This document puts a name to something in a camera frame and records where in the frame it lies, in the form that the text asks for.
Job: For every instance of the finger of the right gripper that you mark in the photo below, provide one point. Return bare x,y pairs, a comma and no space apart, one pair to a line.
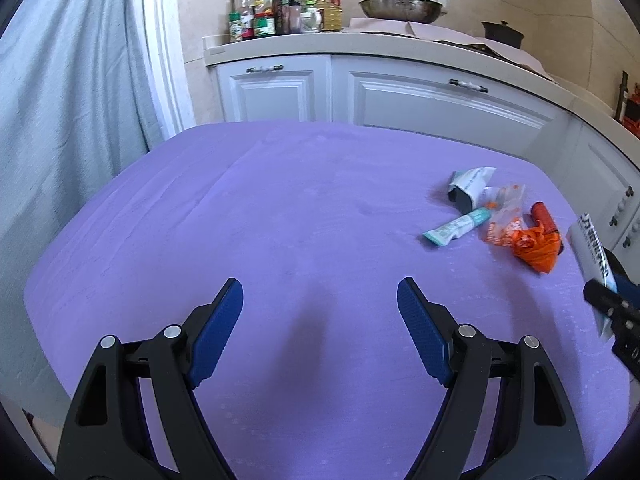
609,304
626,288

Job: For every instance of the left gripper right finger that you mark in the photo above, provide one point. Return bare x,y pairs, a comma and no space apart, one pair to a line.
505,413

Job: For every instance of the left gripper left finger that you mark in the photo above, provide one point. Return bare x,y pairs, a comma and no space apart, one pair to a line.
134,414

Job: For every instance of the white blue snack wrapper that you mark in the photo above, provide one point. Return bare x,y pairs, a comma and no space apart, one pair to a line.
589,253

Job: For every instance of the orange plastic bag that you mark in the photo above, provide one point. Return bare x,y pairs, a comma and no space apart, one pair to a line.
537,247

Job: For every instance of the clear bag orange bits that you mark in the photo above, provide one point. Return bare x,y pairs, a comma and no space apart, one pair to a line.
505,205

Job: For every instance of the red black cylinder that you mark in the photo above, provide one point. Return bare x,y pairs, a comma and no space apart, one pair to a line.
543,220

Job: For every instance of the white cabinet doors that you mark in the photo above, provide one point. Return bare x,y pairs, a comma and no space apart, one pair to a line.
580,158

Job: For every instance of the white dark crumpled pouch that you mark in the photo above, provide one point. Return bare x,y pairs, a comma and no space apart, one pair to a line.
466,189

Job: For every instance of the purple tablecloth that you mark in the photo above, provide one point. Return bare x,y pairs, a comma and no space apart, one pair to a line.
319,222

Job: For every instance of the teal white tube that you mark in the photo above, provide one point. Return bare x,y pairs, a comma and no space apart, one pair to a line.
457,228

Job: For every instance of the dark sauce bottle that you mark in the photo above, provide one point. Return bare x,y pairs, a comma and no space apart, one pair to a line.
622,98

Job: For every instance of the black cooking pot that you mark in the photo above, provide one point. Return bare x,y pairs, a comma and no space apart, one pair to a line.
503,33

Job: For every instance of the grey curtain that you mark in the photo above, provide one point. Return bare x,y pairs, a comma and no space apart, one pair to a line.
76,109

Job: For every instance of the metal wok pan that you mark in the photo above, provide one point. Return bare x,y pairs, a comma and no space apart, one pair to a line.
419,11

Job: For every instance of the cooking oil bottle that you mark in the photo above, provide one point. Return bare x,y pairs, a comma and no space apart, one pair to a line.
331,11

